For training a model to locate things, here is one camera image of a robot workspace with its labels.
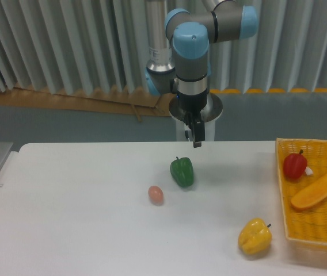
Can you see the brown egg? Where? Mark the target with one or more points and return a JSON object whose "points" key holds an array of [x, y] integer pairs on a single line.
{"points": [[156, 195]]}

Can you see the yellow bell pepper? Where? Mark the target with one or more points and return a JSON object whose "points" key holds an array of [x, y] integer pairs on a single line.
{"points": [[255, 237]]}

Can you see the green bell pepper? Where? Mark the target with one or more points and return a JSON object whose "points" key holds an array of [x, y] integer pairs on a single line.
{"points": [[181, 170]]}

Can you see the red bell pepper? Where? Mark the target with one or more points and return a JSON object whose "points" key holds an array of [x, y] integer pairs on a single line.
{"points": [[294, 165]]}

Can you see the brown cardboard sheet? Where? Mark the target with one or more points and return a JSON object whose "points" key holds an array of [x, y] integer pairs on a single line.
{"points": [[139, 103]]}

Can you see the yellow woven basket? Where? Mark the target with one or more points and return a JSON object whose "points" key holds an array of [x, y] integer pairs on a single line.
{"points": [[303, 226]]}

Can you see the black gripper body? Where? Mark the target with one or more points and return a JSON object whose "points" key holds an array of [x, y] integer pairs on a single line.
{"points": [[192, 104]]}

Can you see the small white object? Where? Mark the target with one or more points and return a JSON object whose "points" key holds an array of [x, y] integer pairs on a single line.
{"points": [[308, 171]]}

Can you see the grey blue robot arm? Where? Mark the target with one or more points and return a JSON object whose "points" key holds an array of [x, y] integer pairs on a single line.
{"points": [[179, 44]]}

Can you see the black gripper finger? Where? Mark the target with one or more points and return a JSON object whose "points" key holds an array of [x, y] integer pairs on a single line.
{"points": [[197, 133]]}

